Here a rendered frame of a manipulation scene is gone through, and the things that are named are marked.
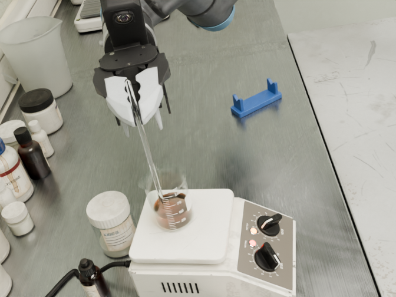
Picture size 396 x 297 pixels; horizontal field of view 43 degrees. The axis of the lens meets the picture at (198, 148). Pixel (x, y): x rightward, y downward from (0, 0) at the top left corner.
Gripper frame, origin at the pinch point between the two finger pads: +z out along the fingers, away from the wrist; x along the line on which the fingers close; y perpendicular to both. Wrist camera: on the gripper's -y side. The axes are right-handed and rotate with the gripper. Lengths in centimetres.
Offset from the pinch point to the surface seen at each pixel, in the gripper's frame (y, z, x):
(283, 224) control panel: 22.2, 0.9, -14.6
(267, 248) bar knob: 19.2, 6.6, -11.1
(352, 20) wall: 67, -133, -81
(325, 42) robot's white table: 27, -51, -40
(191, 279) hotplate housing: 20.0, 7.7, -1.3
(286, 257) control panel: 22.4, 6.1, -13.5
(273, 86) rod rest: 23.9, -34.3, -23.4
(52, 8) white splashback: 25, -104, 24
